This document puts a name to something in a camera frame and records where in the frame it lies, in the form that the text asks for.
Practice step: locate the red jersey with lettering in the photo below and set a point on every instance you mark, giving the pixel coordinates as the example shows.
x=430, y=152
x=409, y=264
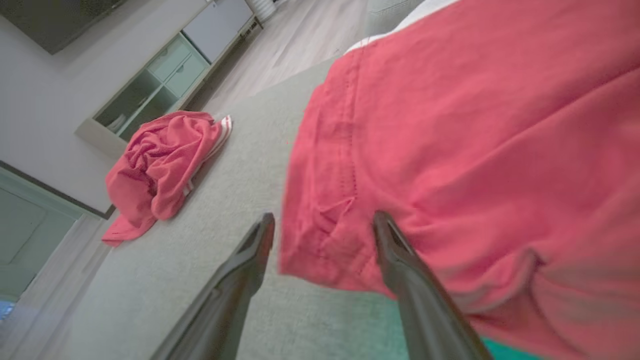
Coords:
x=160, y=165

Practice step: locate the pale green glass door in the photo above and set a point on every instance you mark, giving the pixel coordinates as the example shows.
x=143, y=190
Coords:
x=30, y=235

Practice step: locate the grey sofa section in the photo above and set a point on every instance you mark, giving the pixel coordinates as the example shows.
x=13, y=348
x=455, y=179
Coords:
x=395, y=15

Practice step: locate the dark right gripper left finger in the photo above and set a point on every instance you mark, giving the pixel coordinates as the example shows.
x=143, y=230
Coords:
x=235, y=300

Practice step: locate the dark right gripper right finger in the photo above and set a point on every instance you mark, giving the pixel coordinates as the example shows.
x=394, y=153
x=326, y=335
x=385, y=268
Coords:
x=425, y=310

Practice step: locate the white cabinet with open shelves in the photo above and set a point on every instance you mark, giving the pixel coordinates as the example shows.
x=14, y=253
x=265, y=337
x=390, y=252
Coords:
x=220, y=25

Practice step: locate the white ribbed vase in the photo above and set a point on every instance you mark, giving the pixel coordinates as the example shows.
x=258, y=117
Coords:
x=262, y=9

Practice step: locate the folded red garment white band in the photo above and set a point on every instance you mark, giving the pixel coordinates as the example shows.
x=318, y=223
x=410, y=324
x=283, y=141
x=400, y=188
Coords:
x=475, y=150

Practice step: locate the dark flat television screen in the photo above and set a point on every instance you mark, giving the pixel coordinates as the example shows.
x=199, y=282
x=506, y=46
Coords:
x=50, y=20

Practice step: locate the grey fabric sofa seat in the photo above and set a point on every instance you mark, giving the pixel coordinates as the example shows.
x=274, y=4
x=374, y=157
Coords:
x=225, y=200

